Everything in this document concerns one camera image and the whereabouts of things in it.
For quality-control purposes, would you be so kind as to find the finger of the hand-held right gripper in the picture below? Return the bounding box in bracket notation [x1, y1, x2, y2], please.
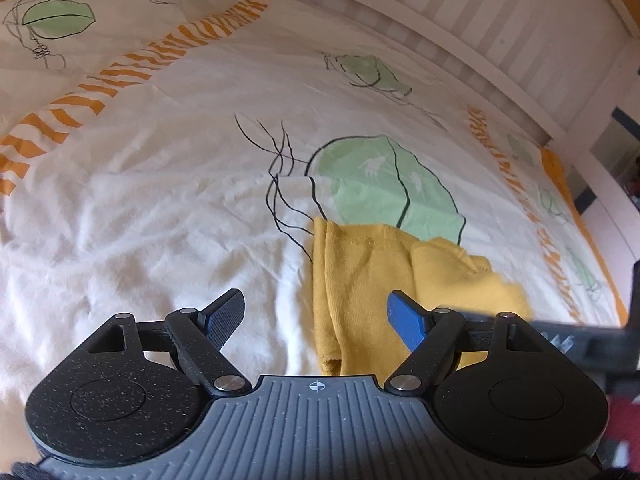
[445, 307, 568, 335]

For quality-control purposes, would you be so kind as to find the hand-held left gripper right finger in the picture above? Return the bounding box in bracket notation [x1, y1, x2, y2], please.
[385, 291, 556, 394]

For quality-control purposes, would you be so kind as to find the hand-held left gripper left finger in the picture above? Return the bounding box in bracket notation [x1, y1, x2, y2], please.
[87, 289, 252, 396]

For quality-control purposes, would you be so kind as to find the yellow knit sweater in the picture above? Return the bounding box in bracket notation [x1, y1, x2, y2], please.
[311, 217, 533, 378]

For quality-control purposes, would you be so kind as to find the white leaf printed duvet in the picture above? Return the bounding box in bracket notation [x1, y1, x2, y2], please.
[0, 0, 628, 461]

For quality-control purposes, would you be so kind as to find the white bed frame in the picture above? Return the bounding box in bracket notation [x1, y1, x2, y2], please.
[197, 0, 640, 201]

